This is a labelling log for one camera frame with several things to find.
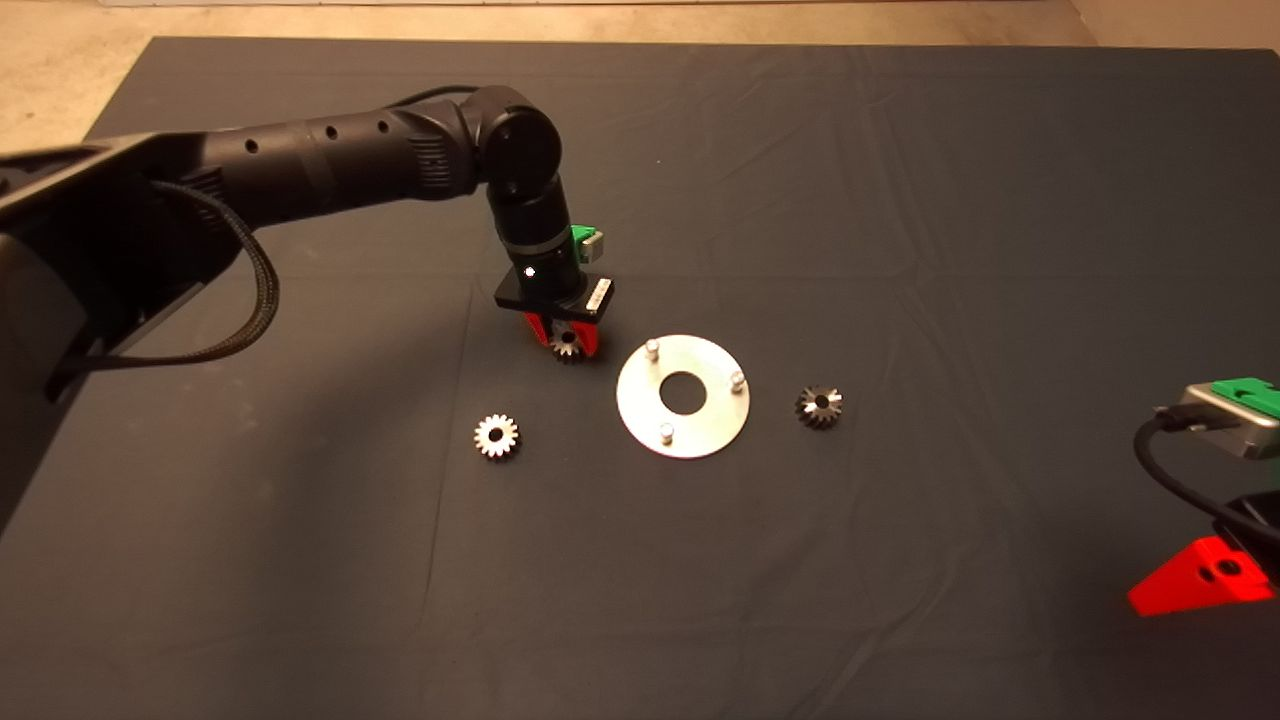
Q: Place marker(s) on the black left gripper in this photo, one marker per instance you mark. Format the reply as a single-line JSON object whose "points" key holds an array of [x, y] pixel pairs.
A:
{"points": [[550, 285]]}

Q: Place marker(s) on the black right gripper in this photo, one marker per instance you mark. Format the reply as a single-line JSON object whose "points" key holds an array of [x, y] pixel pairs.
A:
{"points": [[1265, 510]]}

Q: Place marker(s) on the shiny steel spur gear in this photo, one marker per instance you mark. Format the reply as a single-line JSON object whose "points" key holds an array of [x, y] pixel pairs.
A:
{"points": [[560, 352], [485, 437]]}

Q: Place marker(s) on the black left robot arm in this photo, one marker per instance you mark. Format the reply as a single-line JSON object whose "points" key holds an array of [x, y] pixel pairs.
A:
{"points": [[320, 170]]}

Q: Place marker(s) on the round metal carrier plate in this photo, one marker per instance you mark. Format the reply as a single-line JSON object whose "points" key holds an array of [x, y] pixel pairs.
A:
{"points": [[700, 430]]}

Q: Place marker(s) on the dark steel gear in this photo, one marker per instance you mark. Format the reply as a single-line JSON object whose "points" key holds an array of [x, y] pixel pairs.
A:
{"points": [[809, 412]]}

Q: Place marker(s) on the dark grey table cloth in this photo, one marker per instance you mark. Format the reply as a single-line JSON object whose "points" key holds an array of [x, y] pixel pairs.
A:
{"points": [[800, 200]]}

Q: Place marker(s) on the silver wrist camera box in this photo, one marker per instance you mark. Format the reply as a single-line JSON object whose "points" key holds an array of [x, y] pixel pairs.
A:
{"points": [[1225, 435], [594, 247]]}

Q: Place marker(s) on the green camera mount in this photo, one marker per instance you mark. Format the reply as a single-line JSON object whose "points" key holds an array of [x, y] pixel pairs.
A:
{"points": [[1250, 395], [578, 240]]}

